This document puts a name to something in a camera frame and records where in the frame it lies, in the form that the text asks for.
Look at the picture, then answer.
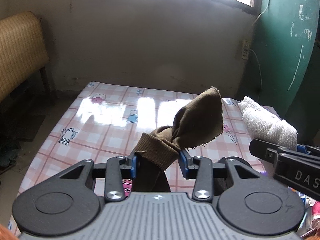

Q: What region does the white towel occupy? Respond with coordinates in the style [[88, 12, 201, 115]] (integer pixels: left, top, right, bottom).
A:
[[238, 96, 298, 150]]

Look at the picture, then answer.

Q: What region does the brown sock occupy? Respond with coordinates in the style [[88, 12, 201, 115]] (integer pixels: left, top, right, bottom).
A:
[[131, 87, 223, 192]]

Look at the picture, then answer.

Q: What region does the black round lid cup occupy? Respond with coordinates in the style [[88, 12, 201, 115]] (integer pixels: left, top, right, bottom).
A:
[[225, 156, 252, 169]]

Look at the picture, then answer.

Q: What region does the green door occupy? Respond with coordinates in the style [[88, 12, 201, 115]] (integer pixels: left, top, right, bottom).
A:
[[237, 0, 320, 140]]

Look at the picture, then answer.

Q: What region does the woven bamboo chair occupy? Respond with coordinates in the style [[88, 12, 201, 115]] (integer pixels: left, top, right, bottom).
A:
[[0, 11, 49, 100]]

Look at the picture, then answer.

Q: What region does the wall power socket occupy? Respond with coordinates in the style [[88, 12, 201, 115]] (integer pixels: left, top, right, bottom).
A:
[[241, 39, 250, 60]]

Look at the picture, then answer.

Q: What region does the white power cable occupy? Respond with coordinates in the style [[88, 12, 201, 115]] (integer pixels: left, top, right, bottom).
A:
[[248, 0, 272, 95]]

